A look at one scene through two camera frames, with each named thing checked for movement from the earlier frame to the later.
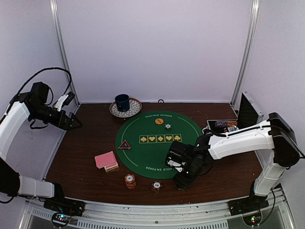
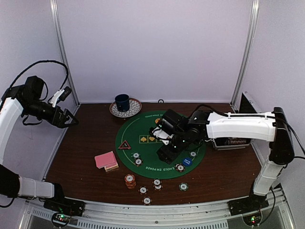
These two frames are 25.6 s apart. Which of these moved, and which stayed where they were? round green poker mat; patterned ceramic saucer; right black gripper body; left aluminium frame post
Moved: right black gripper body
Stayed: patterned ceramic saucer; round green poker mat; left aluminium frame post
